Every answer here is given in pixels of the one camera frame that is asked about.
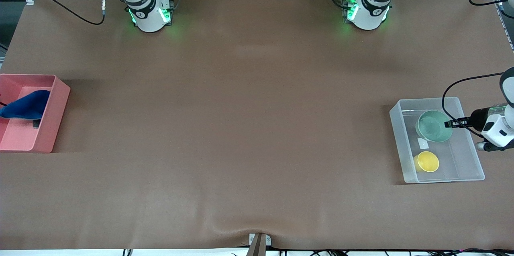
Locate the blue microfibre cloth grey edge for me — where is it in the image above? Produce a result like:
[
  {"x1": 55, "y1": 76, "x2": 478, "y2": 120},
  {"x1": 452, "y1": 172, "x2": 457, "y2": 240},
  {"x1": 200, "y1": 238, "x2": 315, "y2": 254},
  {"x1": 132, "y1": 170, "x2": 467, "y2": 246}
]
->
[{"x1": 0, "y1": 90, "x2": 51, "y2": 129}]

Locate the clear plastic bin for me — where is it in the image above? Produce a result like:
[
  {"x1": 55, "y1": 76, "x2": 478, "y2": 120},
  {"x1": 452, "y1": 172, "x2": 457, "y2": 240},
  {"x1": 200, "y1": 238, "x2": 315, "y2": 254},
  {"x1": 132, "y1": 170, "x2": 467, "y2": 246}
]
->
[{"x1": 390, "y1": 97, "x2": 485, "y2": 184}]

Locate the pale green bowl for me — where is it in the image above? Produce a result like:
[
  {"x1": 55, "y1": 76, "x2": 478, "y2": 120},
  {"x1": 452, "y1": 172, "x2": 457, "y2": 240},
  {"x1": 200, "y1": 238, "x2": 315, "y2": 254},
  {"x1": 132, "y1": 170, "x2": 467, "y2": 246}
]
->
[{"x1": 416, "y1": 110, "x2": 453, "y2": 143}]

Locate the brown table cover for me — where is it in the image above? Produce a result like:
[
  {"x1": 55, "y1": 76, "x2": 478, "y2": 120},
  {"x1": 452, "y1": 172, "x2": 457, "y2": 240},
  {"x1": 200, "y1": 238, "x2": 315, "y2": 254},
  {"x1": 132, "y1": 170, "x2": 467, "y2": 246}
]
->
[{"x1": 0, "y1": 0, "x2": 514, "y2": 250}]

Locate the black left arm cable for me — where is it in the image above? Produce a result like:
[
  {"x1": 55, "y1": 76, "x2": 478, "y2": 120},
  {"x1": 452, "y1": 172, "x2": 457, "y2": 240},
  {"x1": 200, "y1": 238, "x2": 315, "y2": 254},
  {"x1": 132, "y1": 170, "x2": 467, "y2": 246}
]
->
[{"x1": 442, "y1": 72, "x2": 505, "y2": 129}]

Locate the pink plastic bin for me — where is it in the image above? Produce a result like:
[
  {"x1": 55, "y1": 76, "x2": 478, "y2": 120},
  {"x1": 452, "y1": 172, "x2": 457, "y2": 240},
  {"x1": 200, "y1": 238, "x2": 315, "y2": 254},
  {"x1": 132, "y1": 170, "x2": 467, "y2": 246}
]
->
[{"x1": 0, "y1": 74, "x2": 71, "y2": 153}]

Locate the mount post with grey plate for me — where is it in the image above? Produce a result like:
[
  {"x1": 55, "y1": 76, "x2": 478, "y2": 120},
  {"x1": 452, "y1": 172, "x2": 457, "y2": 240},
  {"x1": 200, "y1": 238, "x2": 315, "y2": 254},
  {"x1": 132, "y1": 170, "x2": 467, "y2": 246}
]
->
[{"x1": 247, "y1": 233, "x2": 272, "y2": 256}]

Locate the yellow cup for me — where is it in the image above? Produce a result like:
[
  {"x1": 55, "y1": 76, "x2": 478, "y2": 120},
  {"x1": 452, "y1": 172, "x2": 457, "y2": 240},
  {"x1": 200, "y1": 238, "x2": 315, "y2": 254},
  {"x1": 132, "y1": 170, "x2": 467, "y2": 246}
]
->
[{"x1": 414, "y1": 151, "x2": 439, "y2": 173}]

